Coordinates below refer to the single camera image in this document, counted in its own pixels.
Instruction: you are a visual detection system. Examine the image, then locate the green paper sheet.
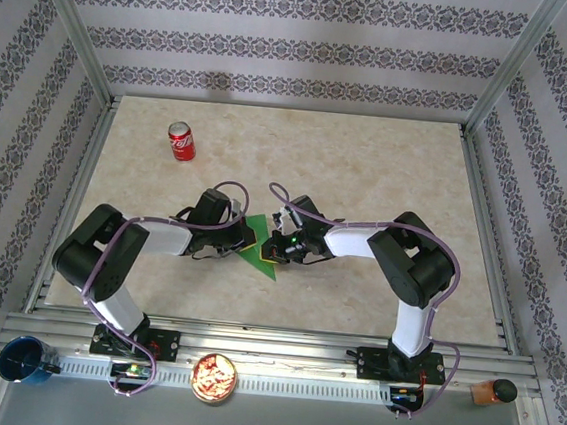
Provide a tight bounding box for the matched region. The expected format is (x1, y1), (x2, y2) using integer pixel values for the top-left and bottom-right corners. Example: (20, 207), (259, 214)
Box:
(234, 211), (284, 282)

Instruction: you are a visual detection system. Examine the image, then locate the red soda can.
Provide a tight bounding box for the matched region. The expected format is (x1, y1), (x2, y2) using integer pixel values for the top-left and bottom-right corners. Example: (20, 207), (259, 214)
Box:
(164, 119), (200, 165)

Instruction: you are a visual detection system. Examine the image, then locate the round bowl with red food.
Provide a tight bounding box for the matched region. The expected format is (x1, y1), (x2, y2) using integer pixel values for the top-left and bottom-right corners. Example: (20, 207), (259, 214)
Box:
(187, 349), (241, 409)

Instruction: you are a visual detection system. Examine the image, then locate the small circuit board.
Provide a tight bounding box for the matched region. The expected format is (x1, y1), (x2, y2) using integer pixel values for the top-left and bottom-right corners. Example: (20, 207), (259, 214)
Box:
(110, 361), (154, 381)
(389, 385), (424, 406)

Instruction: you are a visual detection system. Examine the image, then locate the brown bottle with black cap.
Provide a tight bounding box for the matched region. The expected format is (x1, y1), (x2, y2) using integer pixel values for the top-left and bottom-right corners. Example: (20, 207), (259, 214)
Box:
(468, 375), (519, 411)

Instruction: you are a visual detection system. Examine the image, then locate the blue mug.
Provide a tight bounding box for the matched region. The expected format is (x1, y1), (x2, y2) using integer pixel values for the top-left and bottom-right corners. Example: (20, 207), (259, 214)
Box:
(0, 333), (64, 389)

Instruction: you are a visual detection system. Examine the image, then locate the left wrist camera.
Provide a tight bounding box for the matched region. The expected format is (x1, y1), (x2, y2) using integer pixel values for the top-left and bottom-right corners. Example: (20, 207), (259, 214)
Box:
(226, 196), (247, 221)

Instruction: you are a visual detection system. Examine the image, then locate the long aluminium front rail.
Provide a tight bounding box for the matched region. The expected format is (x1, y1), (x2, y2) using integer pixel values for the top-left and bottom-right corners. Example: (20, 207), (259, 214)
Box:
(0, 301), (545, 399)

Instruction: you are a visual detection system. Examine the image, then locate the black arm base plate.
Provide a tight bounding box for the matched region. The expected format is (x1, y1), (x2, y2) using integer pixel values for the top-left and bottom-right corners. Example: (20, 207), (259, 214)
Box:
(88, 322), (183, 364)
(355, 344), (448, 389)

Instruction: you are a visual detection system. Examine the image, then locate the slotted grey cable duct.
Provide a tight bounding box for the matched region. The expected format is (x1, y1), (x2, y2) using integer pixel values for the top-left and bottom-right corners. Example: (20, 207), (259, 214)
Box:
(54, 352), (396, 410)

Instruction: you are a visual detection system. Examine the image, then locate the aluminium side rail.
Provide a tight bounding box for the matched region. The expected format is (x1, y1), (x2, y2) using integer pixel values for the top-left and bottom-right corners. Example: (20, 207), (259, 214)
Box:
(438, 123), (541, 356)
(22, 88), (123, 320)

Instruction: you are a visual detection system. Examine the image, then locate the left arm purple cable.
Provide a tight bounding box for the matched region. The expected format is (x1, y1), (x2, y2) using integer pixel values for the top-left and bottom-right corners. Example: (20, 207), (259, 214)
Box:
(72, 167), (252, 409)

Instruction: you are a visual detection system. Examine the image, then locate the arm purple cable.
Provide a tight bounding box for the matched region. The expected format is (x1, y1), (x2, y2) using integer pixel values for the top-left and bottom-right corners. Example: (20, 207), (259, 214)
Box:
(72, 167), (252, 409)
(247, 181), (477, 425)

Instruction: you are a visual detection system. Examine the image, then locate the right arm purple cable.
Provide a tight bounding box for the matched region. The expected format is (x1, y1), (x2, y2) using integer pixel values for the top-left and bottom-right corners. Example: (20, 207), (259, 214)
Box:
(247, 181), (477, 425)

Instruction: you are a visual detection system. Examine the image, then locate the aluminium frame post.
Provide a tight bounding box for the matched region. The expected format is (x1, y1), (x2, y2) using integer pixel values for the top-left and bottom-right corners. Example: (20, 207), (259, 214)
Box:
(460, 0), (567, 147)
(12, 0), (124, 107)

